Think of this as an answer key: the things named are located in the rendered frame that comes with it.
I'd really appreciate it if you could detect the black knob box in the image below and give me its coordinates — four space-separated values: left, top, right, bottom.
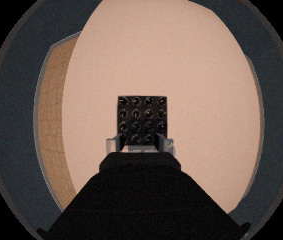
117 96 167 146

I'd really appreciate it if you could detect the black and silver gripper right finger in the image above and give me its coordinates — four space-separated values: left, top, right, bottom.
154 133 174 155

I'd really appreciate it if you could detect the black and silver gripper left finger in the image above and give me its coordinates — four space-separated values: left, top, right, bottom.
106 133 125 155

